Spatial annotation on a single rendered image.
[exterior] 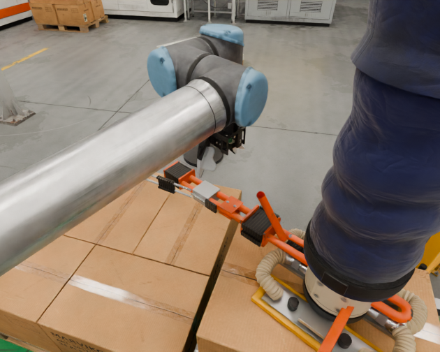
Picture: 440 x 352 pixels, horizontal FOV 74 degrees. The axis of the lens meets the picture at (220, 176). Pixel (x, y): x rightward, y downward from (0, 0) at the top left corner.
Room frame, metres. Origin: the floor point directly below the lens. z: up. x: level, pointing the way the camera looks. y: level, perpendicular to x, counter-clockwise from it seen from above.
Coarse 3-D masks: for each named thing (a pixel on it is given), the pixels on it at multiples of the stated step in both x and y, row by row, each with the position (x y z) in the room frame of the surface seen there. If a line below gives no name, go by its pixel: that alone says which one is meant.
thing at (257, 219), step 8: (256, 208) 0.61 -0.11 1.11; (248, 216) 0.58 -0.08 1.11; (256, 216) 0.58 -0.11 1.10; (264, 216) 0.58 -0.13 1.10; (248, 224) 0.55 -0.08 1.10; (256, 224) 0.55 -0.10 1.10; (264, 224) 0.55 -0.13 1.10; (240, 232) 0.56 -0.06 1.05; (248, 232) 0.54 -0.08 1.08; (256, 232) 0.52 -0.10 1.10; (264, 232) 0.51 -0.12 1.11; (272, 232) 0.54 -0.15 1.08; (256, 240) 0.51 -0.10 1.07; (264, 240) 0.51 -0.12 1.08
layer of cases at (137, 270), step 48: (144, 192) 1.27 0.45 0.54; (240, 192) 1.27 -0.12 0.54; (96, 240) 0.92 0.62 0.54; (144, 240) 0.92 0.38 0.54; (192, 240) 0.92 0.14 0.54; (0, 288) 0.66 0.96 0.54; (48, 288) 0.66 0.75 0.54; (96, 288) 0.66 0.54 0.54; (144, 288) 0.66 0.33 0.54; (192, 288) 0.66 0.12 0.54; (48, 336) 0.52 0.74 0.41; (96, 336) 0.47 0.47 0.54; (144, 336) 0.47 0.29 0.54; (192, 336) 0.50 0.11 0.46
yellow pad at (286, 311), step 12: (288, 288) 0.43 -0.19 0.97; (252, 300) 0.40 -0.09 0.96; (264, 300) 0.39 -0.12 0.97; (276, 300) 0.39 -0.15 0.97; (288, 300) 0.38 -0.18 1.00; (300, 300) 0.39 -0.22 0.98; (276, 312) 0.36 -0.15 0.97; (288, 312) 0.36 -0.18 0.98; (300, 312) 0.36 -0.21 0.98; (288, 324) 0.33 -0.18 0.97; (300, 324) 0.33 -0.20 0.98; (300, 336) 0.30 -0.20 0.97; (312, 336) 0.30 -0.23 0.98; (348, 336) 0.29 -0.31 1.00; (360, 336) 0.30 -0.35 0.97; (312, 348) 0.28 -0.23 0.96; (336, 348) 0.27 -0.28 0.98; (348, 348) 0.27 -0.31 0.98; (372, 348) 0.27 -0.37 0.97
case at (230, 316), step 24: (240, 240) 0.61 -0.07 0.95; (240, 264) 0.52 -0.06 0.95; (216, 288) 0.44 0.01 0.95; (240, 288) 0.44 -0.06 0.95; (408, 288) 0.44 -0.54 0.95; (216, 312) 0.37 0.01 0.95; (240, 312) 0.37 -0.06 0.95; (264, 312) 0.37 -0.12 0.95; (432, 312) 0.37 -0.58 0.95; (216, 336) 0.31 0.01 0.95; (240, 336) 0.31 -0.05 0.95; (264, 336) 0.31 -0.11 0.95; (288, 336) 0.31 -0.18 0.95; (384, 336) 0.31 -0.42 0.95; (432, 336) 0.31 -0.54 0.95
